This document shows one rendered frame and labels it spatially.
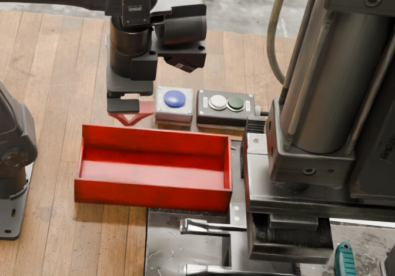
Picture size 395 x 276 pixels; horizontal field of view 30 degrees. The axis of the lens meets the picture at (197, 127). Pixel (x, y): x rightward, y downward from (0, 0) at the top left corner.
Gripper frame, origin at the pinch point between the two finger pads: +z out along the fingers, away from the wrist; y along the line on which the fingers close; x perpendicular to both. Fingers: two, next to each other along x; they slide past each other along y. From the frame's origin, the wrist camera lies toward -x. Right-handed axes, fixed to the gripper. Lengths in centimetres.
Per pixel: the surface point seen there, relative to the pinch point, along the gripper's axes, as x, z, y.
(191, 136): -11.0, 10.5, -1.6
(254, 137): -16.4, -11.1, -14.0
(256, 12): -61, 135, 127
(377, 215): -29.1, -16.4, -28.3
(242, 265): -15.3, 2.1, -27.4
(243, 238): -16.2, 3.0, -23.0
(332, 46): -17.8, -41.6, -21.3
